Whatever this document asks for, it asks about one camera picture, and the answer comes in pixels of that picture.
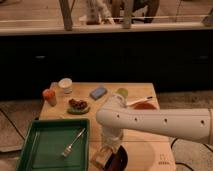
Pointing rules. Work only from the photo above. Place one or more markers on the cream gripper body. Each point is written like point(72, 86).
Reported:
point(111, 138)

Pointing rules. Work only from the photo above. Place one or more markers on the purple bowl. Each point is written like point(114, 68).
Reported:
point(118, 161)

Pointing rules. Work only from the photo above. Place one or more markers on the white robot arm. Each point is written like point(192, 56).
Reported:
point(188, 124)

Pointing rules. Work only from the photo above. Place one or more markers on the orange bowl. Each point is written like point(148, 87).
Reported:
point(143, 105)

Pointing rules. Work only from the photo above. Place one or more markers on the blue sponge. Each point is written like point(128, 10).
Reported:
point(98, 92)

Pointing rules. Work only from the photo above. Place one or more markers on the silver fork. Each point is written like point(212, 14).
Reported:
point(68, 148)

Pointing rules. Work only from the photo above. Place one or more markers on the green plate with food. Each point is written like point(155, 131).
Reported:
point(78, 107)

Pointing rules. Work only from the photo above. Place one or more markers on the green cup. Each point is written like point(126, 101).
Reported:
point(123, 92)

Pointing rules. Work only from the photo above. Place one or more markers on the green tray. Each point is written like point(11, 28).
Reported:
point(47, 139)

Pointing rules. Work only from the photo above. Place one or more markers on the white cup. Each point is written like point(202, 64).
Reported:
point(66, 85)

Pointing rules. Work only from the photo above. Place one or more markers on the orange bottle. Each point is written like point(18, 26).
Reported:
point(49, 96)

